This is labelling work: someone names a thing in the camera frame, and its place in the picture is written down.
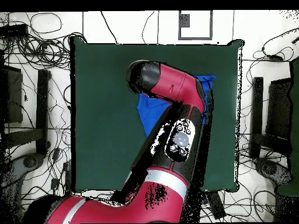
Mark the dark green table cloth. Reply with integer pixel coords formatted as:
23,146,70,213
69,36,244,193

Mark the black cable tangle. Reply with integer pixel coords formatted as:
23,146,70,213
0,12,87,71

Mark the black stand frame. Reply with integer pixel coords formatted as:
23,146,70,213
249,76,293,159
4,69,51,156

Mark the green cloth on side table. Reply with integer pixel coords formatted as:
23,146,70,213
276,58,299,197

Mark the thin black cable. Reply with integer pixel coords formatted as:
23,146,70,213
99,10,119,45
141,10,155,44

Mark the black power strip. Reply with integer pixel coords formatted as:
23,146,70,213
205,190,227,220
0,23,29,38
62,160,72,194

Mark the blue printed t-shirt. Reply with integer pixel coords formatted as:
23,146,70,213
136,74,216,138

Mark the black box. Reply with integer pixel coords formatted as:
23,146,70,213
265,78,293,139
0,64,23,124

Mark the black cable with connector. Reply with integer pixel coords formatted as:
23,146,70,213
253,27,299,62

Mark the dark square floor tag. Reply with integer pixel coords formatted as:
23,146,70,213
179,13,190,27

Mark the gray office chair base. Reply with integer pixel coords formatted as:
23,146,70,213
253,157,294,186
0,152,46,187

